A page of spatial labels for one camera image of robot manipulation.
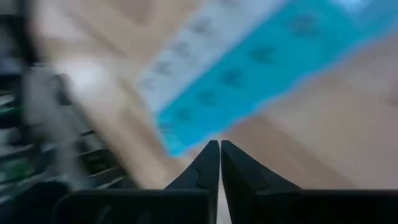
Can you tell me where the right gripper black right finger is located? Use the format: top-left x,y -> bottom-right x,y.
221,139 -> 303,224

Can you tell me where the white box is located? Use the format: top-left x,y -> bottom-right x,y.
136,0 -> 398,157

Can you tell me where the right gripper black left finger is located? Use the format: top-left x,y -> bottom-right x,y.
164,139 -> 221,192

